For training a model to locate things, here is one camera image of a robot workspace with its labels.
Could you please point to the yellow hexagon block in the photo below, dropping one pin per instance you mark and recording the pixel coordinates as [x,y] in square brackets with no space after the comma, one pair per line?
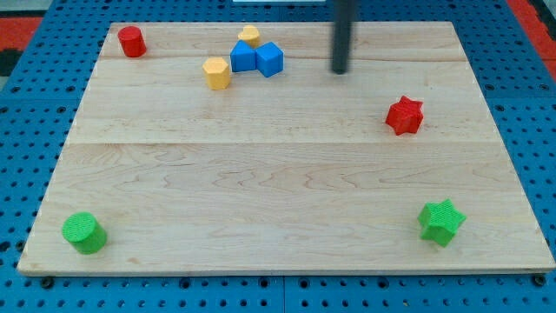
[217,73]

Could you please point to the wooden board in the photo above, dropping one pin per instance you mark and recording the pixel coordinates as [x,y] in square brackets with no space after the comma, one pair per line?
[294,174]

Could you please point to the blue cube block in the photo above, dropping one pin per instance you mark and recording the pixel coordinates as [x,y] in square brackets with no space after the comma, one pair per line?
[269,59]

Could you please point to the blue triangular block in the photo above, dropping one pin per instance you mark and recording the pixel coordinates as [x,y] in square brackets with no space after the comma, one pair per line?
[242,57]

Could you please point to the yellow heart block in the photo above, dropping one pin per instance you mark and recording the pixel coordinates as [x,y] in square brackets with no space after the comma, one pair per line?
[250,35]

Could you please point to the red star block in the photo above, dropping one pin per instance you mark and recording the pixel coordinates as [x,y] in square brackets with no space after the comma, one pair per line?
[405,116]

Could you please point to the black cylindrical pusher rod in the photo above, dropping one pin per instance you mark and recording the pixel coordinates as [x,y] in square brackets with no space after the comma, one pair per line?
[344,15]

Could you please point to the green star block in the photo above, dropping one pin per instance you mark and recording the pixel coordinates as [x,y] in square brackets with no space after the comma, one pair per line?
[440,222]

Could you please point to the red cylinder block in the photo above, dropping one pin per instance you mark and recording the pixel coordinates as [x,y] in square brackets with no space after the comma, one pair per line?
[132,42]

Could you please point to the green cylinder block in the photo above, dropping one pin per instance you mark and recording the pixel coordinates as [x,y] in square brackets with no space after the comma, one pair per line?
[84,233]

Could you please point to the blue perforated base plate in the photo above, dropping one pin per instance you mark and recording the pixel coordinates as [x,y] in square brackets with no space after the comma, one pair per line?
[41,97]

